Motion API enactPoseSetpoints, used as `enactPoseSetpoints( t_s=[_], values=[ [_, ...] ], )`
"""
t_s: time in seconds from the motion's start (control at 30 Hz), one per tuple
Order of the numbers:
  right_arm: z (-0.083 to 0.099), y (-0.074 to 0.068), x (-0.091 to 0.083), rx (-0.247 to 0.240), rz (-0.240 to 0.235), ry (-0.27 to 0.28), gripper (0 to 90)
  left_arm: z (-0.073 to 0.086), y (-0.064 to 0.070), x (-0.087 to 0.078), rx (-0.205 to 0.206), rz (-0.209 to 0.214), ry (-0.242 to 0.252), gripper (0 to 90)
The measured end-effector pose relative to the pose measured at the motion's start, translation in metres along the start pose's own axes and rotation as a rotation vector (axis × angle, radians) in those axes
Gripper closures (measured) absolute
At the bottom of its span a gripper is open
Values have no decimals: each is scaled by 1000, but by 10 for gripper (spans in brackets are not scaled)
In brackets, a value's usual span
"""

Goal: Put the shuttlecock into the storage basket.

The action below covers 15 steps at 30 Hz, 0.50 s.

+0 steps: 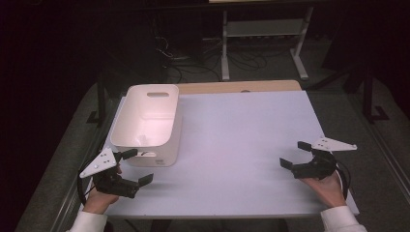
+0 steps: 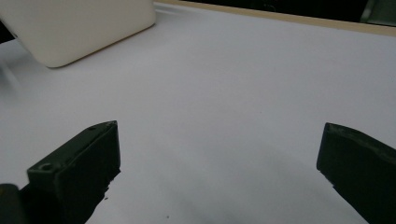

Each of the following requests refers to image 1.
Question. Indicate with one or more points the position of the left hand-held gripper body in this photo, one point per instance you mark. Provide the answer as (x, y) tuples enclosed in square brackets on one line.
[(117, 185)]

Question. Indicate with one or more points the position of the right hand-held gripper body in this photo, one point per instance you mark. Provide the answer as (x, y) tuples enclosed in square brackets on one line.
[(314, 168)]

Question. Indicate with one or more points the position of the white plastic storage basket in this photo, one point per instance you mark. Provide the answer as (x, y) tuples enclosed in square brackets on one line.
[(145, 119)]

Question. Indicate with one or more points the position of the person's right hand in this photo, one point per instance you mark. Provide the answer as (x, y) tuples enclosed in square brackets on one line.
[(325, 190)]

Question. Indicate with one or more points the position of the person's left hand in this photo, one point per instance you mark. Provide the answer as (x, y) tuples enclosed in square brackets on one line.
[(96, 203)]

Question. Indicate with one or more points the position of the white table board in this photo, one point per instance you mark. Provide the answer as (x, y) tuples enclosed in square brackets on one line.
[(241, 180)]

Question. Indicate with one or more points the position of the person's left white sleeve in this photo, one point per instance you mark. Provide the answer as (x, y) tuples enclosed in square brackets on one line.
[(87, 223)]

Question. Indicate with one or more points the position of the person's white sleeve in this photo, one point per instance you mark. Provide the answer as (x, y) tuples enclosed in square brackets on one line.
[(343, 220), (87, 223)]

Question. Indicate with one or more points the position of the black metal stand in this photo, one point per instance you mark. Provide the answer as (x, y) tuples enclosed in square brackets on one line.
[(368, 96), (101, 103)]

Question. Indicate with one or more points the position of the person's right white sleeve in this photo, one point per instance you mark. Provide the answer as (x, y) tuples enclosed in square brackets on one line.
[(343, 220)]

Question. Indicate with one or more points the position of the wooden table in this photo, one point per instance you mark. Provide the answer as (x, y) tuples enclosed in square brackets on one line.
[(225, 87)]

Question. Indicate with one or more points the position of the white metal stand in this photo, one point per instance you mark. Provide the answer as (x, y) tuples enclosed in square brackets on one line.
[(264, 28)]

